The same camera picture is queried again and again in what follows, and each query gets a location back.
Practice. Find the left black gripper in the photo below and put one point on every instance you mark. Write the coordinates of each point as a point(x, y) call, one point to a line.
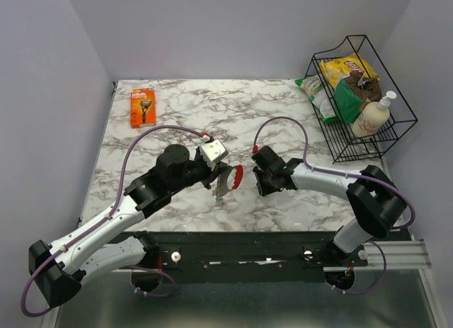
point(214, 173)

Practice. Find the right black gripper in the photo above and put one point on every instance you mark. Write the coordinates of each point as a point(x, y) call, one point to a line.
point(262, 188)

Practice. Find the red white keyring carabiner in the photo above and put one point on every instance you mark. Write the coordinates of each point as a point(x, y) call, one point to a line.
point(228, 180)

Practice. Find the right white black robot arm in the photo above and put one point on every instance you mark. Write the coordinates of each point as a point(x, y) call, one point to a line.
point(372, 196)

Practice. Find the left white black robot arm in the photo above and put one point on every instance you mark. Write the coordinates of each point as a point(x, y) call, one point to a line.
point(60, 267)

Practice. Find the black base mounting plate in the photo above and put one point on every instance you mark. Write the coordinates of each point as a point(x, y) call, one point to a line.
point(243, 257)

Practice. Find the green white snack bag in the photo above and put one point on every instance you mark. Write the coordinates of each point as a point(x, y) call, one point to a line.
point(314, 89)

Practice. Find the orange razor box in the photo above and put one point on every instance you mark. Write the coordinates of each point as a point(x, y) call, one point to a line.
point(142, 108)

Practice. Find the cream lotion pump bottle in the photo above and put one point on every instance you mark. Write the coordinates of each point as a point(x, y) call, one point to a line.
point(373, 116)

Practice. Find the yellow chips bag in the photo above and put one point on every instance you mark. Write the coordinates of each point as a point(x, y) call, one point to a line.
point(338, 69)

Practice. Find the brown crumpled cloth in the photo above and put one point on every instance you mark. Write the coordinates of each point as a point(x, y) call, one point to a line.
point(364, 87)

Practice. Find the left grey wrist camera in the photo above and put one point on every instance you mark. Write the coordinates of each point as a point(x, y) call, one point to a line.
point(213, 152)

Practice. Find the black wire basket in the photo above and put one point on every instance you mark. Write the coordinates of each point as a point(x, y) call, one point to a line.
point(344, 146)

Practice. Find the aluminium rail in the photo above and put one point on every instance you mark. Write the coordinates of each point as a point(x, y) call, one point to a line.
point(400, 256)

